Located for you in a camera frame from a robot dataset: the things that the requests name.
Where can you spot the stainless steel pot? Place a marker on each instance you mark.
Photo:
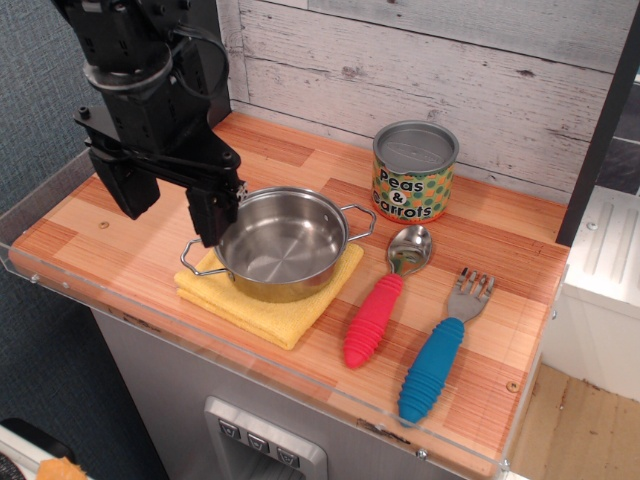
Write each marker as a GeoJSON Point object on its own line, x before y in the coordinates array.
{"type": "Point", "coordinates": [286, 243]}

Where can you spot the blue handled fork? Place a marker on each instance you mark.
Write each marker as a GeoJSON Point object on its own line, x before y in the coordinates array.
{"type": "Point", "coordinates": [426, 378]}

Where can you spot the yellow folded cloth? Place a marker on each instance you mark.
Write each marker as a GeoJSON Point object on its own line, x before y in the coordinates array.
{"type": "Point", "coordinates": [282, 324]}

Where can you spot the peas and carrots can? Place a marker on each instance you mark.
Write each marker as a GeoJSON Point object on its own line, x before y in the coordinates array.
{"type": "Point", "coordinates": [413, 171]}

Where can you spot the clear acrylic guard rail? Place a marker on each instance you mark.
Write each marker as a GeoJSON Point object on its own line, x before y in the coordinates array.
{"type": "Point", "coordinates": [178, 359]}

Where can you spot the grey dispenser panel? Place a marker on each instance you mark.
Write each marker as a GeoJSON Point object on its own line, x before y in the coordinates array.
{"type": "Point", "coordinates": [249, 447]}

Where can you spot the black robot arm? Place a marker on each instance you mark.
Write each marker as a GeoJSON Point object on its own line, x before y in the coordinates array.
{"type": "Point", "coordinates": [163, 78]}

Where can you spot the orange object at corner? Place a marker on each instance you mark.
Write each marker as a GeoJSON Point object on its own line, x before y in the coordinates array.
{"type": "Point", "coordinates": [60, 469]}

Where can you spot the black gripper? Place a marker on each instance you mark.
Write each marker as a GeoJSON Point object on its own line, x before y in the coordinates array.
{"type": "Point", "coordinates": [136, 140]}

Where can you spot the white plastic unit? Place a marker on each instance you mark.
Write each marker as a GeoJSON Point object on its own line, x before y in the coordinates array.
{"type": "Point", "coordinates": [593, 333]}

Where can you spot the red handled spoon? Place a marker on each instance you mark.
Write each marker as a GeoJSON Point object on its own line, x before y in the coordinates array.
{"type": "Point", "coordinates": [408, 252]}

